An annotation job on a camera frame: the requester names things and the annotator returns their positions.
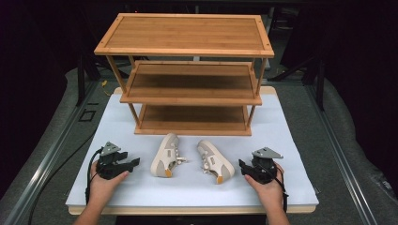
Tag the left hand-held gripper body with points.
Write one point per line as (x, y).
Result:
(108, 164)

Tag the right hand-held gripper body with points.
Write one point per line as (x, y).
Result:
(264, 167)

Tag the beige sneaker with yellow heel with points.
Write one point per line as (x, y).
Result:
(219, 165)
(163, 156)

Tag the wooden three-tier shoe rack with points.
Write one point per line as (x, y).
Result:
(187, 34)

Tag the person's left hand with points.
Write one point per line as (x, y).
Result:
(101, 187)

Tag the person's right hand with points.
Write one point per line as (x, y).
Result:
(270, 192)

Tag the small yellow tag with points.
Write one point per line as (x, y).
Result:
(104, 83)

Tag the black metal stand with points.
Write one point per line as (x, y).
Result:
(320, 87)
(81, 81)

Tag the grey metal rail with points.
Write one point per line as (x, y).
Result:
(341, 156)
(40, 168)

